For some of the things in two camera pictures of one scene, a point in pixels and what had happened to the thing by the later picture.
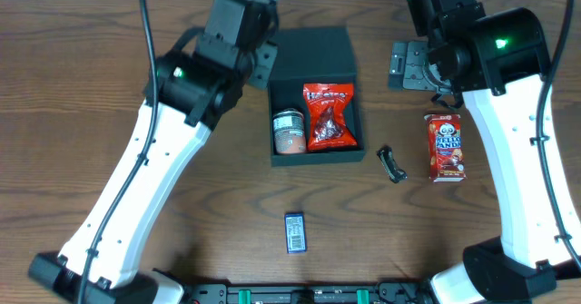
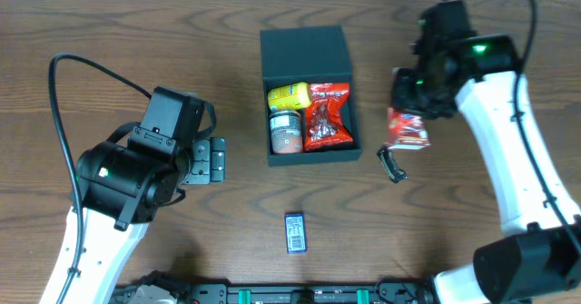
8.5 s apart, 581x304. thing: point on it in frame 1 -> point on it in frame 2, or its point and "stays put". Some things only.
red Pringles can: (290, 134) stays put
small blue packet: (295, 232) stays put
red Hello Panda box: (445, 148) -> (406, 131)
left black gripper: (262, 63) -> (211, 160)
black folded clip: (395, 173) stays put
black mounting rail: (307, 293) stays put
